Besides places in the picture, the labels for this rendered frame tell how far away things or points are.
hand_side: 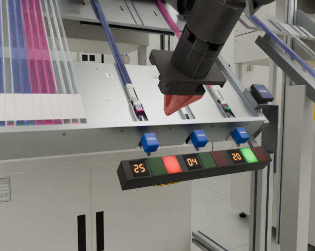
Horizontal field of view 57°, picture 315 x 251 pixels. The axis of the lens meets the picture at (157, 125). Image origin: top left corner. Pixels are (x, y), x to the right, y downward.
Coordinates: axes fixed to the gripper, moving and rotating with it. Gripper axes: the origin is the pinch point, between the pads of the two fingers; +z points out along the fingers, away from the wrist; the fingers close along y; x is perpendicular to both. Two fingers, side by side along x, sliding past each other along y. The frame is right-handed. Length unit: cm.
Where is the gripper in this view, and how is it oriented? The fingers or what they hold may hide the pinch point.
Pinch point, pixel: (167, 109)
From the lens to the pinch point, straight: 47.6
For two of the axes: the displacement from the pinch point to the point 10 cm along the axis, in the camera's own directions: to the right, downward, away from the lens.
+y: -8.9, 0.5, -4.5
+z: -3.1, 6.5, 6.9
